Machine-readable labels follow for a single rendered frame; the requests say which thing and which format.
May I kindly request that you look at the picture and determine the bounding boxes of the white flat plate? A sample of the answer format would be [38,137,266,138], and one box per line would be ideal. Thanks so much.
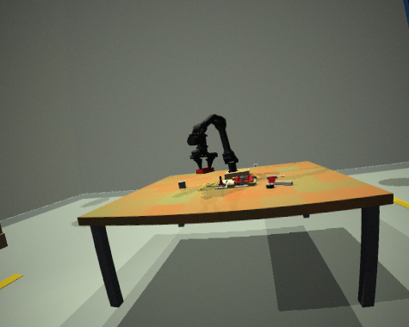
[215,176,257,189]

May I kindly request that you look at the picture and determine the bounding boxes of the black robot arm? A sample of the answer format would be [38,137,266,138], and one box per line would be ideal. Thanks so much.
[187,114,239,173]

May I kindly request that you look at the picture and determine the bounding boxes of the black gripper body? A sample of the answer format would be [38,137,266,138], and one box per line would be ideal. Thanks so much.
[190,144,218,159]

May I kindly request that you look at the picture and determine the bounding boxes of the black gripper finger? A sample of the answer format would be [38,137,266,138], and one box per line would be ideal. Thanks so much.
[206,157,215,170]
[193,158,202,169]

